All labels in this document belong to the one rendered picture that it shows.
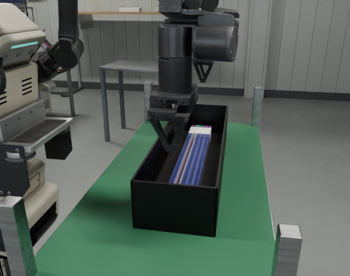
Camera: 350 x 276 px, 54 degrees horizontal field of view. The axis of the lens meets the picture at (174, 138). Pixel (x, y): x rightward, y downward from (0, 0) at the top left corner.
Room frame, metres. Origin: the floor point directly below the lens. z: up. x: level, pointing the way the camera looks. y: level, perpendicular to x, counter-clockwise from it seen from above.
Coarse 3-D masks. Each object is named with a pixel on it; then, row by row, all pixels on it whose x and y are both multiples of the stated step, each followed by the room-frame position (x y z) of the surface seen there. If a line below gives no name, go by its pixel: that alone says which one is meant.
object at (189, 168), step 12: (192, 132) 1.04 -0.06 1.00; (204, 132) 1.04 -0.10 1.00; (192, 144) 0.94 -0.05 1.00; (204, 144) 0.94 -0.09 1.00; (180, 156) 0.85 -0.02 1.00; (192, 156) 0.85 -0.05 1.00; (204, 156) 0.85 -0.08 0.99; (180, 168) 0.78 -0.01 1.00; (192, 168) 0.78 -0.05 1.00; (180, 180) 0.71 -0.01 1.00; (192, 180) 0.71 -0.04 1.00
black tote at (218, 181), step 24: (192, 120) 1.14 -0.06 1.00; (216, 120) 1.12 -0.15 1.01; (216, 144) 1.02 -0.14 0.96; (144, 168) 0.67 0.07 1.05; (168, 168) 0.84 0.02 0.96; (216, 168) 0.84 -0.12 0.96; (144, 192) 0.59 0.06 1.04; (168, 192) 0.58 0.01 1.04; (192, 192) 0.57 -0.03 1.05; (216, 192) 0.56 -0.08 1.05; (144, 216) 0.59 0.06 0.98; (168, 216) 0.58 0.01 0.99; (192, 216) 0.57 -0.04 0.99; (216, 216) 0.56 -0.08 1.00
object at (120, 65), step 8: (112, 64) 3.56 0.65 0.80; (120, 64) 3.56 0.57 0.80; (128, 64) 3.56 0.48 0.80; (136, 64) 3.56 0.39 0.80; (144, 64) 3.56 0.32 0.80; (152, 64) 3.56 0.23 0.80; (104, 72) 3.43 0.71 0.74; (120, 72) 3.80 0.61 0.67; (152, 72) 3.25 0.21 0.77; (104, 80) 3.42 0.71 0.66; (120, 80) 3.80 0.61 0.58; (104, 88) 3.41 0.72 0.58; (120, 88) 3.80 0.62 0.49; (104, 96) 3.41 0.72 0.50; (120, 96) 3.81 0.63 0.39; (104, 104) 3.41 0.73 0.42; (120, 104) 3.81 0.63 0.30; (176, 104) 3.61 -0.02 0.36; (104, 112) 3.41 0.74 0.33; (104, 120) 3.41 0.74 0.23; (104, 128) 3.41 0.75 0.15
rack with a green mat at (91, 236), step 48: (144, 96) 1.30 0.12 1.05; (144, 144) 1.05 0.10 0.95; (240, 144) 1.05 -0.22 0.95; (96, 192) 0.73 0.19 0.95; (240, 192) 0.73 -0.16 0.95; (48, 240) 0.55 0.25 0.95; (96, 240) 0.55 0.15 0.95; (144, 240) 0.55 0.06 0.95; (192, 240) 0.55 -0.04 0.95; (240, 240) 0.55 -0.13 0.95; (288, 240) 0.37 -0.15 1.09
